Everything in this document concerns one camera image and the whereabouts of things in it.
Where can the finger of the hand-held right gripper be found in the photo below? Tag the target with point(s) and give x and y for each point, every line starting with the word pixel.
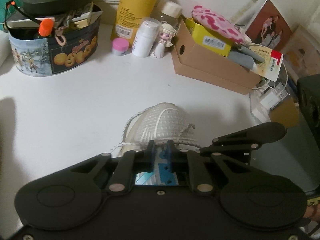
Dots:
pixel 250 136

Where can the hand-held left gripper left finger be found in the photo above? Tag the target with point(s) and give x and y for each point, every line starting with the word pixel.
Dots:
pixel 151 156

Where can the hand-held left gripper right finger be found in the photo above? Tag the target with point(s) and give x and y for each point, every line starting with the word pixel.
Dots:
pixel 171 156

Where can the white speckled shoelace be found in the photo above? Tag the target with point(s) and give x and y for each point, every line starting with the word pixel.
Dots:
pixel 185 128

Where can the white blue sneaker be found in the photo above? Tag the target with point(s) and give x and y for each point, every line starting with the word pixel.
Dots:
pixel 170 122

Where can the person's right hand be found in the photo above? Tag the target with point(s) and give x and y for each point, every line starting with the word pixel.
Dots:
pixel 313 212

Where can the brown cardboard sheet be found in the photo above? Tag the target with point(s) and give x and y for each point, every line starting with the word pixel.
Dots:
pixel 285 112

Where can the white charger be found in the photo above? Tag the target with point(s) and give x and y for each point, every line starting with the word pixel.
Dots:
pixel 270 100

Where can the pale framed picture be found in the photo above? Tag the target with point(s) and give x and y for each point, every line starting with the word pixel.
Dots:
pixel 302 52

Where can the white packet red label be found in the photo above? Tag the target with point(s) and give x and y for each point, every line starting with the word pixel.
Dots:
pixel 270 65

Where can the grey cloth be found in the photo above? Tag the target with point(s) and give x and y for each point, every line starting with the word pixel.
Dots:
pixel 242 57

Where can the cardboard box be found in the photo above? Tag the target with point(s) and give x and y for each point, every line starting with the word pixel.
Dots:
pixel 207 70

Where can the framed family photo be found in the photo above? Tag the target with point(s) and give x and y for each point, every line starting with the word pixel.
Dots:
pixel 271 27

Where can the yellow box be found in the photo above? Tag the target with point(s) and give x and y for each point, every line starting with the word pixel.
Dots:
pixel 212 42

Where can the small pink lid jar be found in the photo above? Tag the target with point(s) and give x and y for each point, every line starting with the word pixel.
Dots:
pixel 120 46

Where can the pink heart patterned cloth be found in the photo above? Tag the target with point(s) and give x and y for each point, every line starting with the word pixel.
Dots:
pixel 220 25

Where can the white pump bottle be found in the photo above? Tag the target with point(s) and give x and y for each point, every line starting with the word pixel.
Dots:
pixel 146 40

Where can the doll figurine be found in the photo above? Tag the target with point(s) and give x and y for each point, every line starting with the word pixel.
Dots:
pixel 163 40

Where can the round cookie tin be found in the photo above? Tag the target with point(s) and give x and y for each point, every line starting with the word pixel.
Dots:
pixel 50 55

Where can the clear baby bottle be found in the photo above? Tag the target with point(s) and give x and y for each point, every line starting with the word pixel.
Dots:
pixel 170 10

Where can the yellow canister pink lid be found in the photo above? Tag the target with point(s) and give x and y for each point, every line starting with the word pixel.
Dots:
pixel 135 7

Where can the orange cap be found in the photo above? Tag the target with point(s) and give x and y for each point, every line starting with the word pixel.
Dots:
pixel 46 27

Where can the green mesh tote bag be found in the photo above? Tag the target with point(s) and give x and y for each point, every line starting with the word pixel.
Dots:
pixel 5 5

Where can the wall measuring strip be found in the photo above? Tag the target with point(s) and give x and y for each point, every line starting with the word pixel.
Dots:
pixel 246 7

